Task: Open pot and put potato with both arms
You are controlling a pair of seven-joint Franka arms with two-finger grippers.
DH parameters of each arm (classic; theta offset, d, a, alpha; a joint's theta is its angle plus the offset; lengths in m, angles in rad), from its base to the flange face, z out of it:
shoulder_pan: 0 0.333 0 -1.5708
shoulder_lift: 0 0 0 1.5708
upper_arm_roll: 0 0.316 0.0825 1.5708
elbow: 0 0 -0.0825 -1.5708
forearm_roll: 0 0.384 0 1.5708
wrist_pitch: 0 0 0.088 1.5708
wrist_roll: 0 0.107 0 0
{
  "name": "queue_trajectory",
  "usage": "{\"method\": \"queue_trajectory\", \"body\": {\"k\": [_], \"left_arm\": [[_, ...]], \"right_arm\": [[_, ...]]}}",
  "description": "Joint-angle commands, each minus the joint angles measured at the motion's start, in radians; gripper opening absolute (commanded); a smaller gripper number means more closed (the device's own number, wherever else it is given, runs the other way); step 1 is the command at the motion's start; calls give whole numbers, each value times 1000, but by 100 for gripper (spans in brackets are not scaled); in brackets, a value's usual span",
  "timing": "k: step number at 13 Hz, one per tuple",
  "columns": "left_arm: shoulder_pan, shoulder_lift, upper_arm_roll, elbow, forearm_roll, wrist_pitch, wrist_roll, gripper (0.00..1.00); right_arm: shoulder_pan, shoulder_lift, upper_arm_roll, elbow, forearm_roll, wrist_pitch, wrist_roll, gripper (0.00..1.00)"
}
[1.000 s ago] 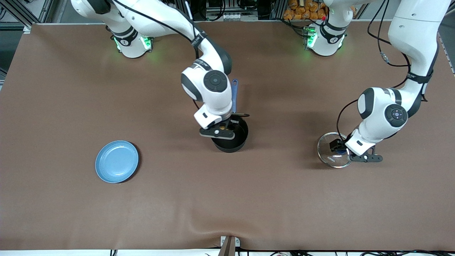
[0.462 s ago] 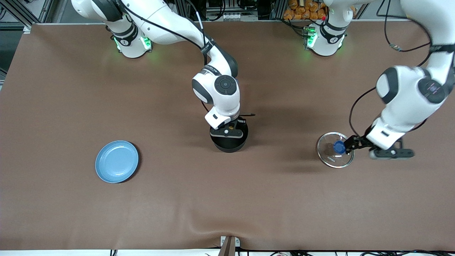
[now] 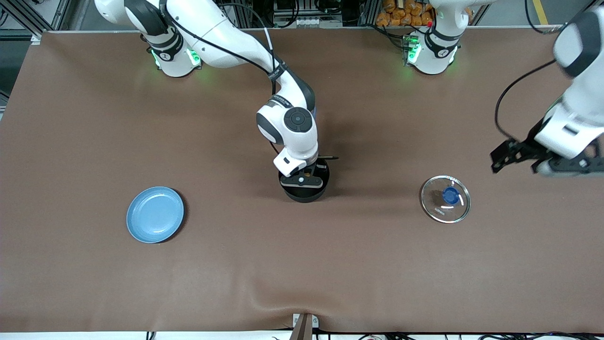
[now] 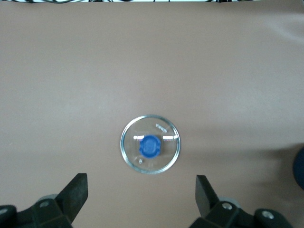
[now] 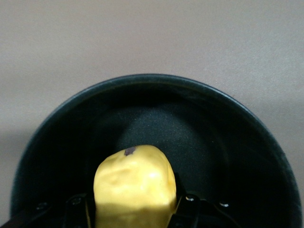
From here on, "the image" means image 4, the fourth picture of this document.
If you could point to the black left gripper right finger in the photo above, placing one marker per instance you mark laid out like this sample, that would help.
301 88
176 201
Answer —
206 199

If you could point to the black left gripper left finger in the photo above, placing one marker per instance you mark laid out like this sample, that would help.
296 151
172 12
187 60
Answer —
71 197

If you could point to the glass lid with blue knob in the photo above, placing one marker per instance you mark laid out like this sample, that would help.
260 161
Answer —
149 147

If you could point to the brown table mat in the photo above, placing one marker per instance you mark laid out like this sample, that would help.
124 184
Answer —
95 83

